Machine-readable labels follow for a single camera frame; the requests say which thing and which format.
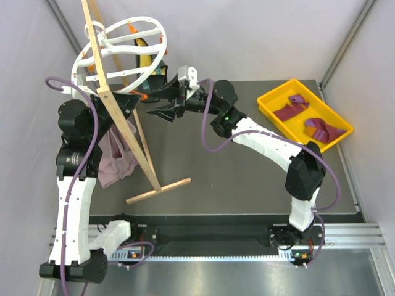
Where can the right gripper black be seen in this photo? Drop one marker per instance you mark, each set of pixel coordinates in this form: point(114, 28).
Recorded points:
point(171, 92)

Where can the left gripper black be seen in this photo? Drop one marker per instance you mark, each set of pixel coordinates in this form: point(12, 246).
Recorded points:
point(123, 103)

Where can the pink sock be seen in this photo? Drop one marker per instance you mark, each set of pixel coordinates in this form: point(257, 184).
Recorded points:
point(117, 161)

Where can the maroon orange striped sock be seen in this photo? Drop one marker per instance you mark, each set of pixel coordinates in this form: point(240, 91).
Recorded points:
point(319, 130)

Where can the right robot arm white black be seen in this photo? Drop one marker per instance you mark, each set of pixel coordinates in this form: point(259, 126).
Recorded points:
point(303, 164)

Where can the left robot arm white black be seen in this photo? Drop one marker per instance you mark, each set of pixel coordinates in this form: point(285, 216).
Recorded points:
point(74, 257)

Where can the black yellow sock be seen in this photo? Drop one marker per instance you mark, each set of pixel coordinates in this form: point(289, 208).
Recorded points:
point(157, 79)

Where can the maroon sock flat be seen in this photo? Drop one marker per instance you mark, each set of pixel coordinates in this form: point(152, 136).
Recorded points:
point(289, 111)

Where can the yellow plastic tray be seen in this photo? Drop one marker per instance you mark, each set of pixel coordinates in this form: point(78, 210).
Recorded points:
point(294, 128)

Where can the purple sock piece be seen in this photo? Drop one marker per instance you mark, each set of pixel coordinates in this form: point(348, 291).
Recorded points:
point(298, 99)

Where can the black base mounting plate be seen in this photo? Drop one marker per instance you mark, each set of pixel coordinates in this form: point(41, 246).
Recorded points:
point(221, 227)

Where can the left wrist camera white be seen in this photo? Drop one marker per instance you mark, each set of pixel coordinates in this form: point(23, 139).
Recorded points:
point(78, 80)

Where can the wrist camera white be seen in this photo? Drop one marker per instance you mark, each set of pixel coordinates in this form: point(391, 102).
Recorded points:
point(78, 80)
point(187, 76)

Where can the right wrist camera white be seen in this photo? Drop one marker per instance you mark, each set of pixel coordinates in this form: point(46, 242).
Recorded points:
point(187, 76)

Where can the grey slotted cable duct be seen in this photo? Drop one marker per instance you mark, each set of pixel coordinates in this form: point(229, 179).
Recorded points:
point(134, 255)

